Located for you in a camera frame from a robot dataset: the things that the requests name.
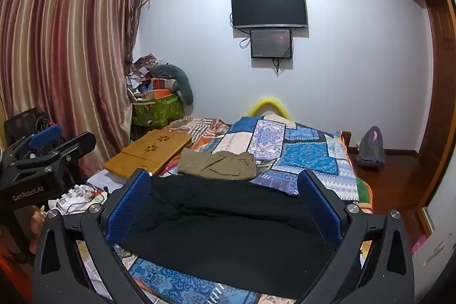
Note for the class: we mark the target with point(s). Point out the grey long pillow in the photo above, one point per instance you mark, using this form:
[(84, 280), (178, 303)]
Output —
[(176, 78)]

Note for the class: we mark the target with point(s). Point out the khaki folded pants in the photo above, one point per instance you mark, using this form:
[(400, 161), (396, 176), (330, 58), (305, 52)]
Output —
[(217, 165)]

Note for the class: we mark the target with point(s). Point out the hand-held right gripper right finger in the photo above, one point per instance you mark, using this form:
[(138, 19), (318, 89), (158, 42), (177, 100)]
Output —
[(320, 208)]

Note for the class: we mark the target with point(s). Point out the wooden bed frame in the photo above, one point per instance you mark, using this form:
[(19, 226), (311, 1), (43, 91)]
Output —
[(351, 139)]

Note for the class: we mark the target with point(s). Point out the black pants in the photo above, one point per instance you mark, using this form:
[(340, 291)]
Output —
[(228, 215)]

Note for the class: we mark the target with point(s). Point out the pink object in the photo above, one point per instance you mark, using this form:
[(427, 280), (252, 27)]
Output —
[(418, 245)]

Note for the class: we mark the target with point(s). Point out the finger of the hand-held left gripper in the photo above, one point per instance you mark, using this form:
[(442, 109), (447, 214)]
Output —
[(44, 136), (76, 144)]

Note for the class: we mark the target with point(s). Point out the striped orange cloth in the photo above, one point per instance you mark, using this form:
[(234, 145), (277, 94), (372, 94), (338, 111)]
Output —
[(205, 129)]

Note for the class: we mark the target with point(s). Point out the grey backpack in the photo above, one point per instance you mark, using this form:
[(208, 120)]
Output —
[(371, 147)]

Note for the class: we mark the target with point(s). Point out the blue patchwork blanket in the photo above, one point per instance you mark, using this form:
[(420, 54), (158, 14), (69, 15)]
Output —
[(299, 154)]

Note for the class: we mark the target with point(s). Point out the orange bed sheet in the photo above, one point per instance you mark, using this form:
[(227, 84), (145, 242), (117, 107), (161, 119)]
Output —
[(365, 199)]

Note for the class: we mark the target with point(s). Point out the white printed cloth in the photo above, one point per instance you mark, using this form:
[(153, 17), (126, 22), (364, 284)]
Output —
[(83, 195)]

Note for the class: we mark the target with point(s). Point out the wooden door frame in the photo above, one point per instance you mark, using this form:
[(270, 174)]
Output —
[(440, 76)]

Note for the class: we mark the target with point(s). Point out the wooden lap desk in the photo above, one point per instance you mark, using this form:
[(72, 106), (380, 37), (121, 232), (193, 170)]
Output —
[(149, 151)]

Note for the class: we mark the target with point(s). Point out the pile of mixed clutter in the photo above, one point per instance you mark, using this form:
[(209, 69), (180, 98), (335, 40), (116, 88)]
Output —
[(142, 76)]

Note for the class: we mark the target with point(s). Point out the black mesh chair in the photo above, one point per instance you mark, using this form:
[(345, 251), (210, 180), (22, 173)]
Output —
[(25, 122)]

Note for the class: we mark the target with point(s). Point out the small black wall monitor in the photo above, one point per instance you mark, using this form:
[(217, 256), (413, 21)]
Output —
[(271, 43)]

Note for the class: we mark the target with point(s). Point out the black wall television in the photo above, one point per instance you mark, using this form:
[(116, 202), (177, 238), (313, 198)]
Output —
[(269, 7)]

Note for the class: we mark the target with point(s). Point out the yellow foam arch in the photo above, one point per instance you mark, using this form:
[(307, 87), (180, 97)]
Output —
[(271, 106)]

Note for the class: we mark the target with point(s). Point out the striped pink curtain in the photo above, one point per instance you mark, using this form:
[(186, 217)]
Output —
[(60, 61)]

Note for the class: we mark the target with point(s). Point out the person's left forearm orange sleeve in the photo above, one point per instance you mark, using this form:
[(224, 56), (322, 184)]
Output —
[(12, 275)]

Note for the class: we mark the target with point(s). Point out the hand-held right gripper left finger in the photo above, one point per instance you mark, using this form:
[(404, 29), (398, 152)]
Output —
[(132, 203)]

